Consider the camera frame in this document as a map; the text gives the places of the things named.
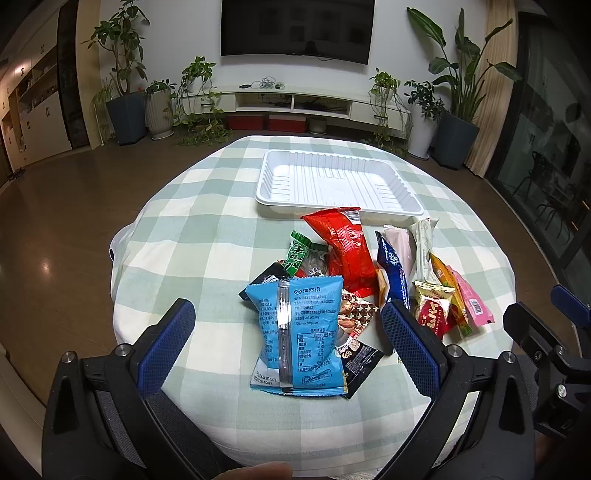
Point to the brown nut snack packet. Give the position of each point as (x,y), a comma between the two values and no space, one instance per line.
(355,315)

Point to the dark blue snack packet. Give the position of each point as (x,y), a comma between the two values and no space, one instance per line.
(392,279)

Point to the white plastic tray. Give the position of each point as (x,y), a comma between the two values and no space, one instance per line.
(304,182)

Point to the red storage box left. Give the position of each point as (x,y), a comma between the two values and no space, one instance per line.
(251,122)

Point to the white long snack packet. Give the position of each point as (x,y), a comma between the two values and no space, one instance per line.
(422,232)

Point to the checkered green white tablecloth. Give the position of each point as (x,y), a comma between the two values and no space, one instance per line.
(204,237)

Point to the tall plant dark pot left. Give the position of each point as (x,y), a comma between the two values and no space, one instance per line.
(120,38)

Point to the gold red biscuit packet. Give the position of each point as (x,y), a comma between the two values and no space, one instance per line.
(433,306)

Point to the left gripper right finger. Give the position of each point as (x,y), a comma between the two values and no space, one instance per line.
(419,348)

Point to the plant in white ribbed pot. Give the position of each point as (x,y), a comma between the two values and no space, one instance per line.
(158,109)

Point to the red snack bag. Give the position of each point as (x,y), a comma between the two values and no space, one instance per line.
(349,254)

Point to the plant in white pot right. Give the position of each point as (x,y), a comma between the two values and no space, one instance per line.
(427,109)

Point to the trailing vine plant left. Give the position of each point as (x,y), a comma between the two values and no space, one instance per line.
(196,106)

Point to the green candy packet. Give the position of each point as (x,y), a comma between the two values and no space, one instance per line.
(305,258)

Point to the pink snack bar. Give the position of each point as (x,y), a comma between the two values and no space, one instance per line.
(480,314)

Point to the pale pink long packet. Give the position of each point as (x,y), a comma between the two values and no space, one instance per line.
(404,244)

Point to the trailing vine plant right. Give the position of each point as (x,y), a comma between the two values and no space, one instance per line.
(394,121)

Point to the red storage box right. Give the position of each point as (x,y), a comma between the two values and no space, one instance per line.
(287,123)

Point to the red storage box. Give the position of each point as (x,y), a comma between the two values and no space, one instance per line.
(287,123)
(251,122)

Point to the white tv console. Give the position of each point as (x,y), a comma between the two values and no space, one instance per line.
(348,109)

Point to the large leaf plant dark pot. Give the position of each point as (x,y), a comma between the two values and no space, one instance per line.
(465,77)

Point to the beige curtain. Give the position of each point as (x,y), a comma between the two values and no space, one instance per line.
(492,112)

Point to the white wall cabinet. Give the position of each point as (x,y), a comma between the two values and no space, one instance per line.
(32,123)

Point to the small white pot under console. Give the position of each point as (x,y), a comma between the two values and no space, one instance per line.
(317,125)

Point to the person's thumb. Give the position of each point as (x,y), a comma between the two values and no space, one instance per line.
(265,471)

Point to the black wall television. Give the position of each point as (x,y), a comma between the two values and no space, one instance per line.
(340,30)

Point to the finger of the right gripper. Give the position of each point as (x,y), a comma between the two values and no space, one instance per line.
(530,333)
(571,306)

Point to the trailing vine plant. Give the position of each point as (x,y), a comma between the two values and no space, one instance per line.
(394,121)
(196,106)

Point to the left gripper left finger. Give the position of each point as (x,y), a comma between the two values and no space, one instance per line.
(159,346)

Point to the light blue snack bag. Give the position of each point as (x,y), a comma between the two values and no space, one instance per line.
(298,318)

